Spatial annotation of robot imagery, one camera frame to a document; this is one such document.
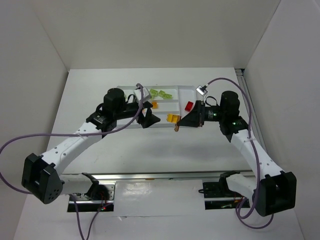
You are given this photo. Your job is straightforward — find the red lego brick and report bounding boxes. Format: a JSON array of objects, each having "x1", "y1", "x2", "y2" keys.
[{"x1": 184, "y1": 101, "x2": 194, "y2": 112}]

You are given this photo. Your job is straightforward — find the yellow lego brick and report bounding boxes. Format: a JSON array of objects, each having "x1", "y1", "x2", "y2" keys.
[{"x1": 166, "y1": 113, "x2": 181, "y2": 124}]

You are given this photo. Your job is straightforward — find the brown 2x2 lego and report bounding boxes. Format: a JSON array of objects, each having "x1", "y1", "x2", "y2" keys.
[{"x1": 174, "y1": 123, "x2": 180, "y2": 132}]

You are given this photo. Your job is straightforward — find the pale green lego end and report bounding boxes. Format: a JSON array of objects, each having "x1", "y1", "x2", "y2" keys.
[{"x1": 149, "y1": 89, "x2": 159, "y2": 99}]

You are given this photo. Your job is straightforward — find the pale green sloped lego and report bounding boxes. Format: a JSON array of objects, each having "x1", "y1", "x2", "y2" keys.
[{"x1": 162, "y1": 93, "x2": 173, "y2": 100}]

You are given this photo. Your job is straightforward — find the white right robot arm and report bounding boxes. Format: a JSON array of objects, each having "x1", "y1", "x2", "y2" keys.
[{"x1": 177, "y1": 91, "x2": 297, "y2": 217}]

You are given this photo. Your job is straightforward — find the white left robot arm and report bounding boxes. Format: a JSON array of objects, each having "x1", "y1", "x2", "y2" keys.
[{"x1": 21, "y1": 86, "x2": 160, "y2": 204}]

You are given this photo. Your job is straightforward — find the white compartment sorting tray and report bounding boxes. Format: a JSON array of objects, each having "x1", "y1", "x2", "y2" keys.
[{"x1": 114, "y1": 84, "x2": 201, "y2": 129}]

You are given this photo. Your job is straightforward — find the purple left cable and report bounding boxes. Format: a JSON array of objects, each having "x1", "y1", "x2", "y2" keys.
[{"x1": 0, "y1": 83, "x2": 146, "y2": 240}]

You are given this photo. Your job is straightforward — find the purple cable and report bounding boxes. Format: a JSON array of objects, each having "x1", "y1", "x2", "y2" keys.
[
  {"x1": 0, "y1": 83, "x2": 146, "y2": 240},
  {"x1": 204, "y1": 77, "x2": 275, "y2": 230}
]

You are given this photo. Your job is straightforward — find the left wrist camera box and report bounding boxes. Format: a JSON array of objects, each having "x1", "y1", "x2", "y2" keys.
[{"x1": 133, "y1": 88, "x2": 152, "y2": 103}]

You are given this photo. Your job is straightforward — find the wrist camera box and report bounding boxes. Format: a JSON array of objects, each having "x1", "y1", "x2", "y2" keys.
[
  {"x1": 133, "y1": 88, "x2": 152, "y2": 103},
  {"x1": 196, "y1": 85, "x2": 208, "y2": 96}
]

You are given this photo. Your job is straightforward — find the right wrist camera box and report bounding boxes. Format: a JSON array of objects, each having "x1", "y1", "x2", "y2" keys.
[{"x1": 196, "y1": 85, "x2": 208, "y2": 96}]

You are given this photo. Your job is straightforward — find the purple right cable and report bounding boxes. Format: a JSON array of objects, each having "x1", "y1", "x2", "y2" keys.
[{"x1": 204, "y1": 77, "x2": 275, "y2": 230}]

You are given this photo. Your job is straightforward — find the aluminium side rail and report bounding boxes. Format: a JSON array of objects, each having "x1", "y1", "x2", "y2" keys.
[{"x1": 234, "y1": 67, "x2": 263, "y2": 138}]

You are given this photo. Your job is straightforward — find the aluminium front rail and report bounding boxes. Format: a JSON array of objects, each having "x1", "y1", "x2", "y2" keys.
[{"x1": 62, "y1": 168, "x2": 253, "y2": 183}]

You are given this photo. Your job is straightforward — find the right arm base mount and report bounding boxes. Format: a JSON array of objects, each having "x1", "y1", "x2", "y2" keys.
[{"x1": 198, "y1": 182, "x2": 244, "y2": 210}]

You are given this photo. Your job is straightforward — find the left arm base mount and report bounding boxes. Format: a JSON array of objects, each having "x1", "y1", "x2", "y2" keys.
[{"x1": 67, "y1": 181, "x2": 116, "y2": 213}]

